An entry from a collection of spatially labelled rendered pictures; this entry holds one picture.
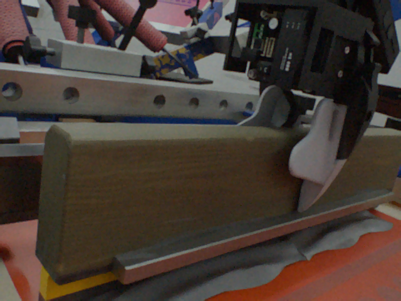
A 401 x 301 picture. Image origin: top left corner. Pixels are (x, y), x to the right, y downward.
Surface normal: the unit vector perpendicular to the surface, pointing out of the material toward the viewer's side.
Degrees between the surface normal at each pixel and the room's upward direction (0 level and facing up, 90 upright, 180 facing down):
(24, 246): 0
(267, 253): 33
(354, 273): 0
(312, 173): 85
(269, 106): 95
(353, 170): 89
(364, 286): 0
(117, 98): 90
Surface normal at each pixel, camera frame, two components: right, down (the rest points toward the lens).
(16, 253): 0.18, -0.95
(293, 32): -0.74, 0.05
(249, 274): 0.56, -0.48
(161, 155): 0.65, 0.30
